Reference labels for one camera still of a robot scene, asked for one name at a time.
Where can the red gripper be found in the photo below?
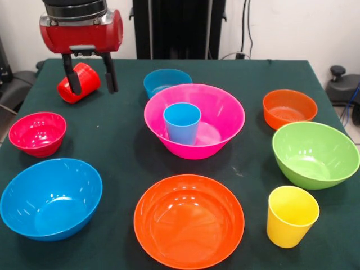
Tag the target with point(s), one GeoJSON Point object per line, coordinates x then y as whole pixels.
{"type": "Point", "coordinates": [84, 38]}

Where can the red cup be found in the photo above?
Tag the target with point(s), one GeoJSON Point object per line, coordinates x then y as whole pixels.
{"type": "Point", "coordinates": [87, 78]}

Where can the blue cup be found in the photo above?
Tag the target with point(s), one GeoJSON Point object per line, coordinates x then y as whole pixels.
{"type": "Point", "coordinates": [181, 126]}

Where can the large blue bowl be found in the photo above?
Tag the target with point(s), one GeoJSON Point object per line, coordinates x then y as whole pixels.
{"type": "Point", "coordinates": [50, 202]}

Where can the large pink bowl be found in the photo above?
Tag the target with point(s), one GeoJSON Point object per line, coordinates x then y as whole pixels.
{"type": "Point", "coordinates": [219, 118]}

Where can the small blue bowl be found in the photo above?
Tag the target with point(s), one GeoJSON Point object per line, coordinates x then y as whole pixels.
{"type": "Point", "coordinates": [166, 80]}

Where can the small crimson bowl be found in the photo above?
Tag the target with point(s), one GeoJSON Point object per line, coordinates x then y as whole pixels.
{"type": "Point", "coordinates": [36, 135]}

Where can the dark green tablecloth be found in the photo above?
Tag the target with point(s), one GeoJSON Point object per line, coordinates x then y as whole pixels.
{"type": "Point", "coordinates": [126, 168]}

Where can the large orange bowl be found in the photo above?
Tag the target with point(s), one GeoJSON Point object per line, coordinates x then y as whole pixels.
{"type": "Point", "coordinates": [188, 225]}

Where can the small orange bowl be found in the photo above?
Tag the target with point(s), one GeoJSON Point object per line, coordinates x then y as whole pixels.
{"type": "Point", "coordinates": [287, 107]}

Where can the green bowl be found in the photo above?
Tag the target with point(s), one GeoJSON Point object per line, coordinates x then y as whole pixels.
{"type": "Point", "coordinates": [312, 157]}

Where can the yellow cup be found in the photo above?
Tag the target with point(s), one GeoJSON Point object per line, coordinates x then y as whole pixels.
{"type": "Point", "coordinates": [287, 225]}

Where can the black pedestal leg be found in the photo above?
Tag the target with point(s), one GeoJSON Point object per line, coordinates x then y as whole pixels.
{"type": "Point", "coordinates": [17, 84]}
{"type": "Point", "coordinates": [341, 90]}

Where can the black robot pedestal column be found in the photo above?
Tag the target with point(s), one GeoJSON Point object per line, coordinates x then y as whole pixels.
{"type": "Point", "coordinates": [174, 28]}

